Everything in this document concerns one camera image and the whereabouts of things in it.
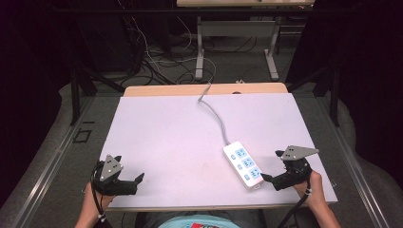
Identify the white power strip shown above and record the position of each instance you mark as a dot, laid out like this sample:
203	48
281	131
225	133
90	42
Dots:
243	164

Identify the black metal stand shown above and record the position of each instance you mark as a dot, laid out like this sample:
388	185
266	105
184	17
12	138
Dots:
334	95
75	95

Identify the person's right hand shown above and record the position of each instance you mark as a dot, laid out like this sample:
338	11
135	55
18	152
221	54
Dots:
313	190

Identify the black horizontal bar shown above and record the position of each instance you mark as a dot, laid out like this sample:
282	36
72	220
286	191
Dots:
177	10

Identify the metal floor rail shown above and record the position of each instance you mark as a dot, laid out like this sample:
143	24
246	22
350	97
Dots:
355	164
47	164

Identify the wooden table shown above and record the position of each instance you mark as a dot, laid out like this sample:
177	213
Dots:
158	90

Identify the person's left hand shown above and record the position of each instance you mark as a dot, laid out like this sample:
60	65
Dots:
93	201

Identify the person's torso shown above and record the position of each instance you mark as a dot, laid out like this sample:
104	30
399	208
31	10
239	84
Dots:
196	221

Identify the desk with grey metal legs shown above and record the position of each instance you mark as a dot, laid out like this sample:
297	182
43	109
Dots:
237	28

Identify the white board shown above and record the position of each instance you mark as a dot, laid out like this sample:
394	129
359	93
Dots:
171	142

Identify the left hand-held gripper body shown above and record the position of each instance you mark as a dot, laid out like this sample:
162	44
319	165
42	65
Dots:
109	177

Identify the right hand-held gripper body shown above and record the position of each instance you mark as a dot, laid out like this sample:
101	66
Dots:
294	174

